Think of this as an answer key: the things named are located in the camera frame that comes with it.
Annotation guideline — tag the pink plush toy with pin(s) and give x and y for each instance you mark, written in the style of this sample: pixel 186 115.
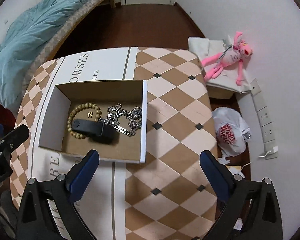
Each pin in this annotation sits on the pink plush toy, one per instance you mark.
pixel 222 62

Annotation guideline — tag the white power strip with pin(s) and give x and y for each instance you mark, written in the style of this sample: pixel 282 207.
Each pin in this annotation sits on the white power strip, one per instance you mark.
pixel 265 120

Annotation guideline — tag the small gold rings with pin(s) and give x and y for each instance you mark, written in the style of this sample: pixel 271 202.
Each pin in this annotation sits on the small gold rings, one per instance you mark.
pixel 90 114

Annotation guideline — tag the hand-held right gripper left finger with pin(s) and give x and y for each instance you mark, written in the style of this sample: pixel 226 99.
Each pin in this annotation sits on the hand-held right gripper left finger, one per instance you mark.
pixel 83 172

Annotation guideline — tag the crumpled white tissue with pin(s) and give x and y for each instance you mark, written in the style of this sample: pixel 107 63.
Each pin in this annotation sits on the crumpled white tissue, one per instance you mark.
pixel 223 159

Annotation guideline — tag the yellow tissue pack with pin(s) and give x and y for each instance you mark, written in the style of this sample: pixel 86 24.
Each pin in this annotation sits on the yellow tissue pack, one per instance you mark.
pixel 235 168

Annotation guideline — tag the white charger plug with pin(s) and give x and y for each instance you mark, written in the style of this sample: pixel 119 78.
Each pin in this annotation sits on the white charger plug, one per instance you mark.
pixel 274 149

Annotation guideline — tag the white plastic bag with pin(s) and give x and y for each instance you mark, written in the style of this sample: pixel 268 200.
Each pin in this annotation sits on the white plastic bag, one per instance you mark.
pixel 227 130

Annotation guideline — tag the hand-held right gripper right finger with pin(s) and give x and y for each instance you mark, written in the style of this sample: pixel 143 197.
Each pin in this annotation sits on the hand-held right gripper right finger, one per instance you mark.
pixel 215 175

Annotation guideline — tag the black wristband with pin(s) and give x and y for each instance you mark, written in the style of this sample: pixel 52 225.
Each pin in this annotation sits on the black wristband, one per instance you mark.
pixel 100 132

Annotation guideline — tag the checkered printed tablecloth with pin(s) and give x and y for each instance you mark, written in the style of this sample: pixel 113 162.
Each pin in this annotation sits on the checkered printed tablecloth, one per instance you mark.
pixel 177 110

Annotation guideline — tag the blue blanket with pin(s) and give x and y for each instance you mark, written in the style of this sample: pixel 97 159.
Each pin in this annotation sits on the blue blanket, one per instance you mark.
pixel 27 37

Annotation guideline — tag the cardboard box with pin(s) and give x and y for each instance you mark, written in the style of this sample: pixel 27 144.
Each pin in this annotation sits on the cardboard box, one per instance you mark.
pixel 90 150

